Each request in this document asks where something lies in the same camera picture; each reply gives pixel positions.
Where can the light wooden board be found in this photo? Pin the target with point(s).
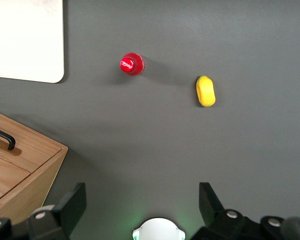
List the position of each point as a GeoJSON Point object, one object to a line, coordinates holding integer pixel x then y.
{"type": "Point", "coordinates": [32, 170]}

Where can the white rounded tray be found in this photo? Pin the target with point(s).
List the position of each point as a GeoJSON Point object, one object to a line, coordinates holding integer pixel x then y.
{"type": "Point", "coordinates": [25, 37]}

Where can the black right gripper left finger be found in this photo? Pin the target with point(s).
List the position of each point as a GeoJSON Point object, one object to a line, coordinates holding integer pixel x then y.
{"type": "Point", "coordinates": [70, 205]}

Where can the yellow toy lemon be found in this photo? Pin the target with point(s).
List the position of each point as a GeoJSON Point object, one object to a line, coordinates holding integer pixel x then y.
{"type": "Point", "coordinates": [205, 91]}

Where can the red coke bottle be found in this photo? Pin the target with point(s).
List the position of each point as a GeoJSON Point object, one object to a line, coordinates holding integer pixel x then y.
{"type": "Point", "coordinates": [132, 64]}

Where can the white round dome part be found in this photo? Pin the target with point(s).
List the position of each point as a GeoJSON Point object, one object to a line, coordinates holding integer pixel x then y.
{"type": "Point", "coordinates": [158, 230]}

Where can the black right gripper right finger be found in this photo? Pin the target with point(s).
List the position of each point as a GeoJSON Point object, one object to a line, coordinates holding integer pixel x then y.
{"type": "Point", "coordinates": [210, 207]}

